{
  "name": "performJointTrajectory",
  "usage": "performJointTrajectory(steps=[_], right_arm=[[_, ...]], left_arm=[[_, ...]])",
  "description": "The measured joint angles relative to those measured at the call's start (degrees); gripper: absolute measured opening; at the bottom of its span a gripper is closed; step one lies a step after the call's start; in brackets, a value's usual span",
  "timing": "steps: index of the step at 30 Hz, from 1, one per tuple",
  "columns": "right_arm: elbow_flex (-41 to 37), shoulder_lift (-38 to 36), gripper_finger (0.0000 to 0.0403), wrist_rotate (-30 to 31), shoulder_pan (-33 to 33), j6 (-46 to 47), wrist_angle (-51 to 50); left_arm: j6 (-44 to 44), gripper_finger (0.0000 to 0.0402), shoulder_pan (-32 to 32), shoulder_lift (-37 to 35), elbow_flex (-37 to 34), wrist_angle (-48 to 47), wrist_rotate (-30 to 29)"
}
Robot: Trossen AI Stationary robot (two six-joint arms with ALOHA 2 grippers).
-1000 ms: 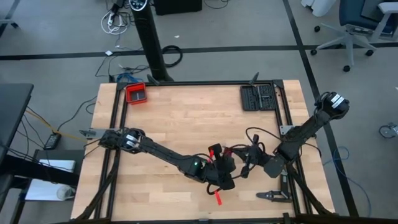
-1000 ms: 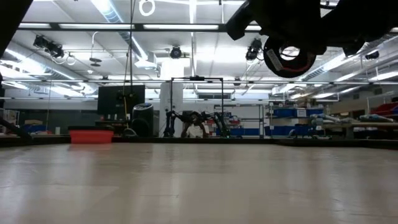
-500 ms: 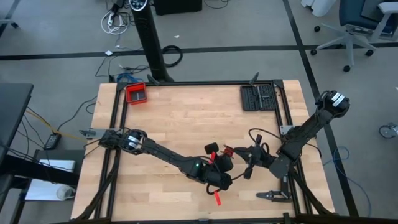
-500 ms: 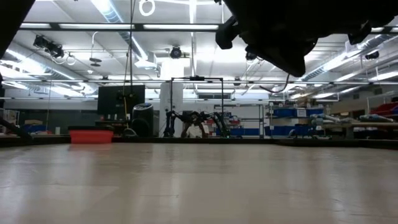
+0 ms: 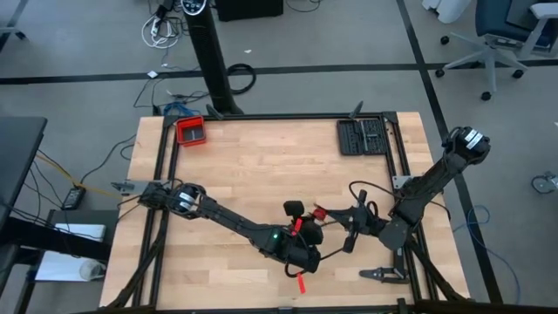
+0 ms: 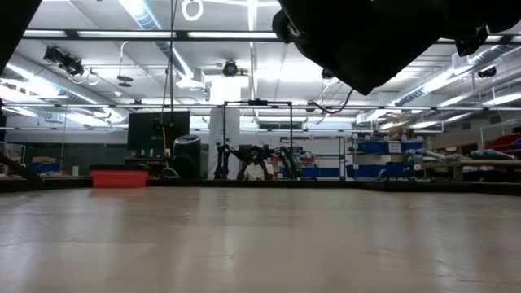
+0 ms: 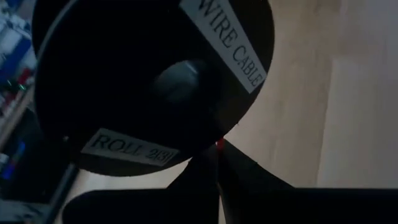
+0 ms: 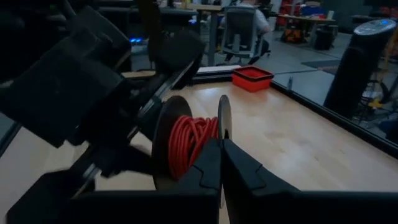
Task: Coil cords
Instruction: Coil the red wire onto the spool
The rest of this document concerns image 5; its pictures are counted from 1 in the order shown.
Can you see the black desk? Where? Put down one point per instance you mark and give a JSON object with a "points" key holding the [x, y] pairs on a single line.
{"points": [[17, 152]]}

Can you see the black aluminium table frame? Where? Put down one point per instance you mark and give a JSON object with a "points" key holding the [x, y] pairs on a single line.
{"points": [[283, 116]]}

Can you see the red plastic bin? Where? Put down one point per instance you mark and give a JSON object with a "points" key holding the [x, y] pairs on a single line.
{"points": [[191, 133]]}

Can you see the black clamp tool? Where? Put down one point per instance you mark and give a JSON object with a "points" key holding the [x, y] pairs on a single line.
{"points": [[397, 272]]}

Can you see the black screwdriver bit case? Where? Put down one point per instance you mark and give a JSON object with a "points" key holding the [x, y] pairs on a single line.
{"points": [[362, 137]]}

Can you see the blue and white office chair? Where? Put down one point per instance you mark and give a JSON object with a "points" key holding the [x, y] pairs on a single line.
{"points": [[501, 17]]}

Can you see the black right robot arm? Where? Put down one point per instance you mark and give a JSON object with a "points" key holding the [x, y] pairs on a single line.
{"points": [[431, 179]]}

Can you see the small white adapter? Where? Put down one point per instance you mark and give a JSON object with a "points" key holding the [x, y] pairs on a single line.
{"points": [[153, 74]]}

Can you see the small red clip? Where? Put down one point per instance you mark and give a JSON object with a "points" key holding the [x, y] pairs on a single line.
{"points": [[301, 283]]}

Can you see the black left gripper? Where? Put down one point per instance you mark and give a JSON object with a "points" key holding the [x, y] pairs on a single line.
{"points": [[311, 233]]}

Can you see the grey office chair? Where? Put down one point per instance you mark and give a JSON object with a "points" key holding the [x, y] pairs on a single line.
{"points": [[8, 31]]}

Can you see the black power adapter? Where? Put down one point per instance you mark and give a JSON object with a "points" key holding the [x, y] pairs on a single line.
{"points": [[74, 197]]}

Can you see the white box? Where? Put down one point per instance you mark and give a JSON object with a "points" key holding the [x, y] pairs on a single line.
{"points": [[78, 231]]}

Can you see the black cabinet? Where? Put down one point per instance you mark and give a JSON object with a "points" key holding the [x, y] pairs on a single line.
{"points": [[248, 8]]}

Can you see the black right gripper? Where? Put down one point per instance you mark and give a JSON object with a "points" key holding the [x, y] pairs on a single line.
{"points": [[364, 222]]}

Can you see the clear plastic cup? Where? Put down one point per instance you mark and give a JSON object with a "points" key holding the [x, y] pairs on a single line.
{"points": [[91, 270]]}

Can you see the black side table frame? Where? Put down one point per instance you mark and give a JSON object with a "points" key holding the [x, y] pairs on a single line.
{"points": [[52, 240]]}

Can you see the white plastic object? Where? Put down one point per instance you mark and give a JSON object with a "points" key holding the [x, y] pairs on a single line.
{"points": [[449, 11]]}

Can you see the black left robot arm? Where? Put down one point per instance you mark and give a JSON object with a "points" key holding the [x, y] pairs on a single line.
{"points": [[231, 218]]}

